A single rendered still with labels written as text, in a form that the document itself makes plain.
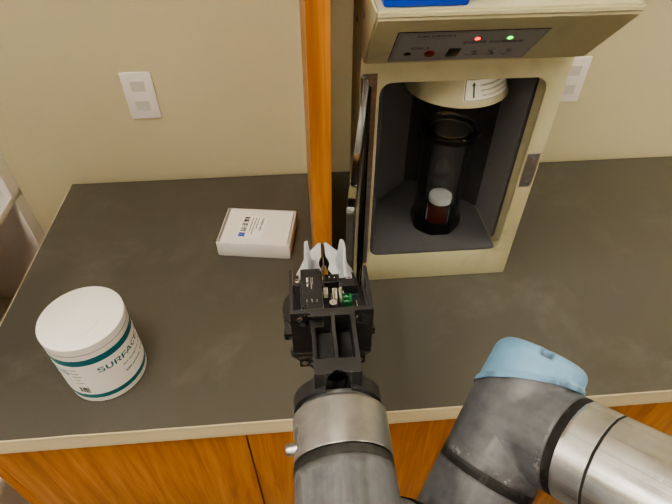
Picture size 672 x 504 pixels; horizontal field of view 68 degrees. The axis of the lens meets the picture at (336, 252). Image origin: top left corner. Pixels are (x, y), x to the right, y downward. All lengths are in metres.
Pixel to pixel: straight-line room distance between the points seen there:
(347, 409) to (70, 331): 0.57
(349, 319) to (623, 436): 0.21
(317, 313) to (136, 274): 0.76
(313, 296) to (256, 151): 0.94
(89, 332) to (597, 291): 0.95
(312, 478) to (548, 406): 0.17
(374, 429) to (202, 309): 0.69
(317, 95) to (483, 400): 0.44
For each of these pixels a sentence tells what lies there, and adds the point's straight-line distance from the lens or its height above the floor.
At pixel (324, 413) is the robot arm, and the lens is 0.38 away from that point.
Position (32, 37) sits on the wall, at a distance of 1.33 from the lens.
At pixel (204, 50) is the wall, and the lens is 1.23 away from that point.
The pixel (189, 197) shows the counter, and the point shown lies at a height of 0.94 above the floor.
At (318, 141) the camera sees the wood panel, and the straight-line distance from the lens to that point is 0.72.
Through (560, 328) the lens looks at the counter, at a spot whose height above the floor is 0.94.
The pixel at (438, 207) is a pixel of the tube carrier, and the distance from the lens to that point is 1.01.
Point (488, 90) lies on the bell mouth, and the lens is 0.87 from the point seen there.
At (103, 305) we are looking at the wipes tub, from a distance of 0.88.
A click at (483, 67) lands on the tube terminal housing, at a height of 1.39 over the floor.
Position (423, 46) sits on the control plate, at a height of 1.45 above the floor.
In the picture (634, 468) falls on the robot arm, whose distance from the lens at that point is 0.37.
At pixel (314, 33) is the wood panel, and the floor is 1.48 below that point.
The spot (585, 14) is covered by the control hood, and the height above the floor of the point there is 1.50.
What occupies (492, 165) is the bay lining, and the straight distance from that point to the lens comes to 1.05.
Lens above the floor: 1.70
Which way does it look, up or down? 44 degrees down
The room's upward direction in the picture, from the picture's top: straight up
